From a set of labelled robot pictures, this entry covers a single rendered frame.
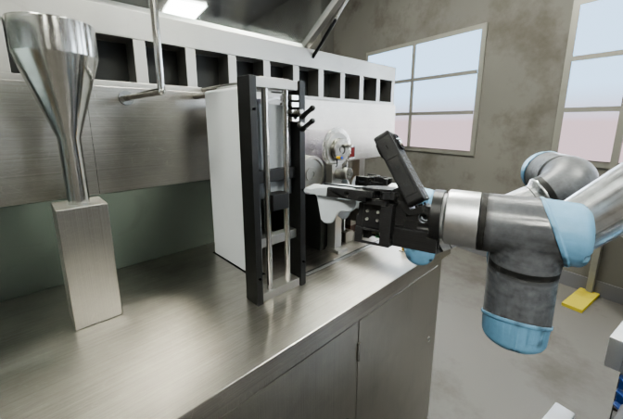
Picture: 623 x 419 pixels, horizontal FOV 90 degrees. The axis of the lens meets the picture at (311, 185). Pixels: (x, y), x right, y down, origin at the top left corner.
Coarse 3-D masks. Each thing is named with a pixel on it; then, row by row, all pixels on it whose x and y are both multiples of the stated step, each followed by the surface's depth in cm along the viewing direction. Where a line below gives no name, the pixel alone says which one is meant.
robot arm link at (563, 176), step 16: (560, 160) 75; (576, 160) 73; (544, 176) 74; (560, 176) 71; (576, 176) 71; (592, 176) 71; (512, 192) 77; (528, 192) 74; (544, 192) 72; (560, 192) 70; (416, 256) 80; (432, 256) 79
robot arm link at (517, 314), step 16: (496, 272) 39; (512, 272) 37; (496, 288) 39; (512, 288) 37; (528, 288) 36; (544, 288) 36; (496, 304) 39; (512, 304) 37; (528, 304) 36; (544, 304) 36; (496, 320) 39; (512, 320) 38; (528, 320) 37; (544, 320) 37; (496, 336) 40; (512, 336) 38; (528, 336) 37; (544, 336) 37; (528, 352) 38
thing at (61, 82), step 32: (32, 64) 57; (64, 64) 58; (96, 64) 65; (64, 96) 60; (64, 128) 63; (64, 160) 64; (64, 224) 63; (96, 224) 67; (64, 256) 64; (96, 256) 68; (96, 288) 69; (96, 320) 70
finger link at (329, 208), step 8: (312, 184) 51; (320, 184) 49; (304, 192) 51; (312, 192) 49; (320, 192) 48; (320, 200) 49; (328, 200) 48; (336, 200) 48; (344, 200) 47; (352, 200) 47; (320, 208) 49; (328, 208) 48; (336, 208) 48; (344, 208) 47; (352, 208) 47; (328, 216) 49; (336, 216) 48
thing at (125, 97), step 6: (150, 90) 73; (156, 90) 70; (162, 90) 69; (120, 96) 89; (126, 96) 87; (132, 96) 84; (138, 96) 80; (144, 96) 78; (126, 102) 90; (132, 102) 91
